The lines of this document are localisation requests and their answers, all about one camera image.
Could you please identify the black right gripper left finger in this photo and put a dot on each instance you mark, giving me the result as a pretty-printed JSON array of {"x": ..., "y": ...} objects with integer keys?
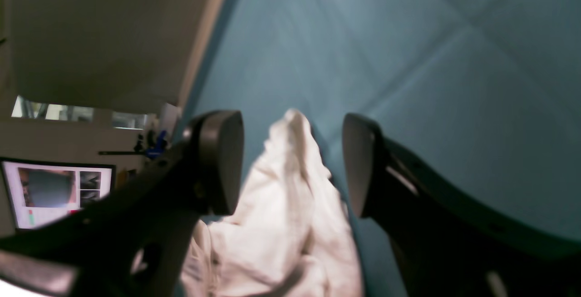
[{"x": 133, "y": 242}]

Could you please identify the white T-shirt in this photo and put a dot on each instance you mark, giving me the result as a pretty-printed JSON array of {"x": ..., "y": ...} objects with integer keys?
[{"x": 290, "y": 234}]

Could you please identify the blue clamp bottom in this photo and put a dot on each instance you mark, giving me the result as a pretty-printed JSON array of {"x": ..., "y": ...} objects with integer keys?
[{"x": 156, "y": 144}]

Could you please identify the computer monitor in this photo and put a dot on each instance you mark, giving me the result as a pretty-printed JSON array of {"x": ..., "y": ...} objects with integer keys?
[{"x": 41, "y": 192}]

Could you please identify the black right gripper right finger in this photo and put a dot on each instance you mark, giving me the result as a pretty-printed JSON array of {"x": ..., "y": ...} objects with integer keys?
[{"x": 446, "y": 243}]

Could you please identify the teal table cloth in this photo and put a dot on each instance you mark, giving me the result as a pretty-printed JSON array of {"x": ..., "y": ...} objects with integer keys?
[{"x": 487, "y": 92}]

